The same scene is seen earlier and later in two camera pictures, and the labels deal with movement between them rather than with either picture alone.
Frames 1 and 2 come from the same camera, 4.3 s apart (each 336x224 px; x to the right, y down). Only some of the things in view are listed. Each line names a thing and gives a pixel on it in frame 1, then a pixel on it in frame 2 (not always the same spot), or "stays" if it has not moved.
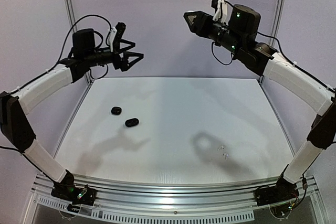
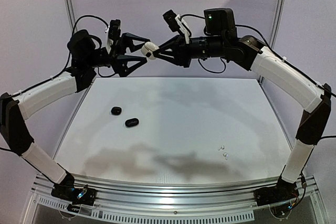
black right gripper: x=202 y=22 to x=184 y=51
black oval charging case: x=116 y=110 stays
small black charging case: x=132 y=122 stays
